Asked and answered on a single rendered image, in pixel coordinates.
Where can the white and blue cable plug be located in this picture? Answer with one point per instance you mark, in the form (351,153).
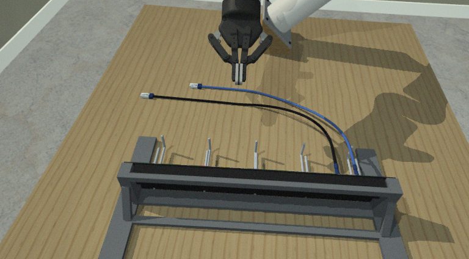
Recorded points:
(147,95)

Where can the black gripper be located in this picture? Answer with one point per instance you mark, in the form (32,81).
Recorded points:
(240,28)

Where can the white cable plug with dark blue boot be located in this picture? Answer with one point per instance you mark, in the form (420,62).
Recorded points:
(196,86)

